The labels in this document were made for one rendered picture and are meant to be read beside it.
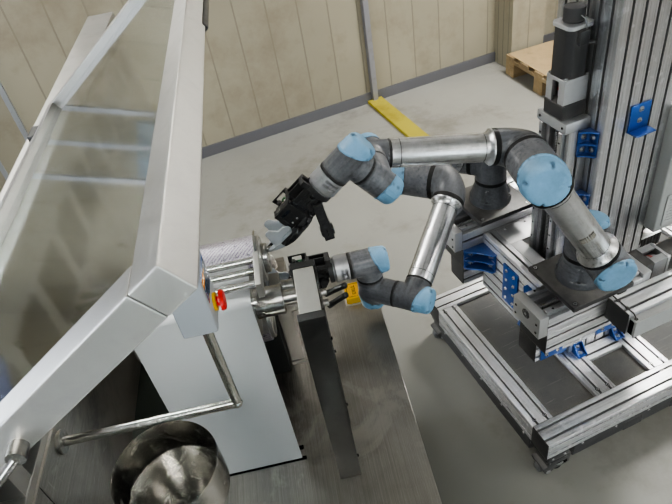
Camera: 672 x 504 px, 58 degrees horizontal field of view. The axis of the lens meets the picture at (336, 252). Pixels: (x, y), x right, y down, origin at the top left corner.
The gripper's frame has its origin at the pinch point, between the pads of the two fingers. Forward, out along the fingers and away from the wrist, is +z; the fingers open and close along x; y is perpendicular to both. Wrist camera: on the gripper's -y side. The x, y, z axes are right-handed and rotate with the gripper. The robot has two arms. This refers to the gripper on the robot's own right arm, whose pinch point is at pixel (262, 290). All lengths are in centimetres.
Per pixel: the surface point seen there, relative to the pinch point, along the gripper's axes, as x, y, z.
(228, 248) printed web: 7.2, 22.1, 3.9
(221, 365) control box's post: 62, 42, 1
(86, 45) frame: -54, 56, 34
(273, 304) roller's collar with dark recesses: 33.9, 26.0, -5.9
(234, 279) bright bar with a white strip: 33.8, 34.6, 0.0
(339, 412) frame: 49, 6, -14
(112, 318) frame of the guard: 96, 86, -4
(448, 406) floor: -24, -109, -57
